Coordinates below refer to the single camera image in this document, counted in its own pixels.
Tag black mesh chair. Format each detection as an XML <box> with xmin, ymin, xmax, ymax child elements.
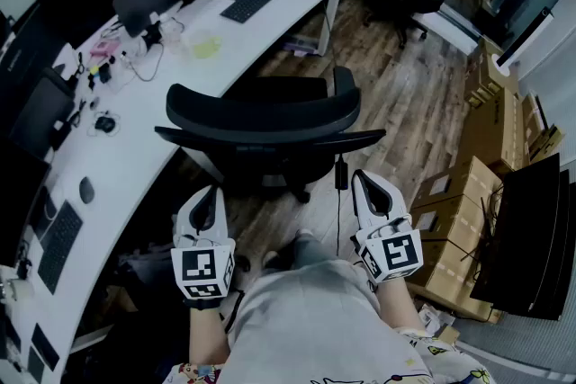
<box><xmin>154</xmin><ymin>66</ymin><xmax>387</xmax><ymax>204</ymax></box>

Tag black monitor panel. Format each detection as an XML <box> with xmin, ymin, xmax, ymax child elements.
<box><xmin>469</xmin><ymin>152</ymin><xmax>563</xmax><ymax>317</ymax></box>
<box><xmin>556</xmin><ymin>168</ymin><xmax>576</xmax><ymax>321</ymax></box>

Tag small black monitor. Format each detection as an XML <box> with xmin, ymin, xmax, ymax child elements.
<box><xmin>8</xmin><ymin>67</ymin><xmax>77</xmax><ymax>161</ymax></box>

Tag black wired mouse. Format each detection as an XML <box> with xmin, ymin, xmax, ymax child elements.
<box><xmin>94</xmin><ymin>115</ymin><xmax>117</xmax><ymax>135</ymax></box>

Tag yellow-green plastic container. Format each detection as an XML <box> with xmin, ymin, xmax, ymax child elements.
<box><xmin>190</xmin><ymin>32</ymin><xmax>224</xmax><ymax>60</ymax></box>

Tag yellow-striped cardboard box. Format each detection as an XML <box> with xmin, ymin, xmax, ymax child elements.
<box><xmin>521</xmin><ymin>93</ymin><xmax>566</xmax><ymax>165</ymax></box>

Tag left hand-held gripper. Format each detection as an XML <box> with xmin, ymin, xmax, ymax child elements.
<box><xmin>170</xmin><ymin>185</ymin><xmax>238</xmax><ymax>301</ymax></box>

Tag dark grey mouse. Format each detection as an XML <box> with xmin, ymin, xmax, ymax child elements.
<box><xmin>78</xmin><ymin>175</ymin><xmax>96</xmax><ymax>205</ymax></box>

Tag black power adapter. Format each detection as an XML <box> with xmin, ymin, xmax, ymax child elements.
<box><xmin>334</xmin><ymin>154</ymin><xmax>349</xmax><ymax>191</ymax></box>

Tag clear plastic bottle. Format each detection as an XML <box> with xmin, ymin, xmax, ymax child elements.
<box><xmin>158</xmin><ymin>14</ymin><xmax>184</xmax><ymax>56</ymax></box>

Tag small pink box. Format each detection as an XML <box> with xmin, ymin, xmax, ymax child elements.
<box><xmin>89</xmin><ymin>40</ymin><xmax>121</xmax><ymax>58</ymax></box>

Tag black wristband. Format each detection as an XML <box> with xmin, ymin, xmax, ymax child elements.
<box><xmin>183</xmin><ymin>295</ymin><xmax>224</xmax><ymax>311</ymax></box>

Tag white office desk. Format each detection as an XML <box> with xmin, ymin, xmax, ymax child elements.
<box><xmin>0</xmin><ymin>0</ymin><xmax>392</xmax><ymax>384</ymax></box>

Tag person in white shirt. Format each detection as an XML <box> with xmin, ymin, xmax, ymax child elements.
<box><xmin>161</xmin><ymin>258</ymin><xmax>491</xmax><ymax>384</ymax></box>

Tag person's left forearm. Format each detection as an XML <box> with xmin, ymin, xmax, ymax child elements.
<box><xmin>186</xmin><ymin>303</ymin><xmax>233</xmax><ymax>370</ymax></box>

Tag person's grey jeans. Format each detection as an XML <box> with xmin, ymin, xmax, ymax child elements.
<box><xmin>287</xmin><ymin>231</ymin><xmax>343</xmax><ymax>271</ymax></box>

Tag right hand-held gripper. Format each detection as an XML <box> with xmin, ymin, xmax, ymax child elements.
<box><xmin>349</xmin><ymin>169</ymin><xmax>425</xmax><ymax>285</ymax></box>

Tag brown cardboard box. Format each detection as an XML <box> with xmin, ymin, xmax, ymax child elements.
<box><xmin>404</xmin><ymin>192</ymin><xmax>505</xmax><ymax>325</ymax></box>
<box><xmin>463</xmin><ymin>35</ymin><xmax>523</xmax><ymax>112</ymax></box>
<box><xmin>408</xmin><ymin>155</ymin><xmax>504</xmax><ymax>217</ymax></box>

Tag black adapter cord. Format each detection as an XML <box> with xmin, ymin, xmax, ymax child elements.
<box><xmin>336</xmin><ymin>188</ymin><xmax>343</xmax><ymax>258</ymax></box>

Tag person's right forearm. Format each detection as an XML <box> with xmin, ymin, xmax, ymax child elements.
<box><xmin>375</xmin><ymin>277</ymin><xmax>428</xmax><ymax>334</ymax></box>

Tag grey cloth bundle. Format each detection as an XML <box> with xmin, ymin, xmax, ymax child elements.
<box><xmin>117</xmin><ymin>245</ymin><xmax>181</xmax><ymax>284</ymax></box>

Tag white bar-shaped device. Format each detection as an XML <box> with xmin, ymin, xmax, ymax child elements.
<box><xmin>493</xmin><ymin>6</ymin><xmax>555</xmax><ymax>69</ymax></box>

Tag purple storage box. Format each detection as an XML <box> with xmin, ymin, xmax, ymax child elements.
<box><xmin>287</xmin><ymin>35</ymin><xmax>322</xmax><ymax>58</ymax></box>

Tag white looped cable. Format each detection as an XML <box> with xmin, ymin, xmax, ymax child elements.
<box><xmin>119</xmin><ymin>38</ymin><xmax>166</xmax><ymax>83</ymax></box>

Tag black notebook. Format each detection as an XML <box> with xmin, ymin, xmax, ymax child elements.
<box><xmin>26</xmin><ymin>345</ymin><xmax>47</xmax><ymax>384</ymax></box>
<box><xmin>31</xmin><ymin>323</ymin><xmax>60</xmax><ymax>371</ymax></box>

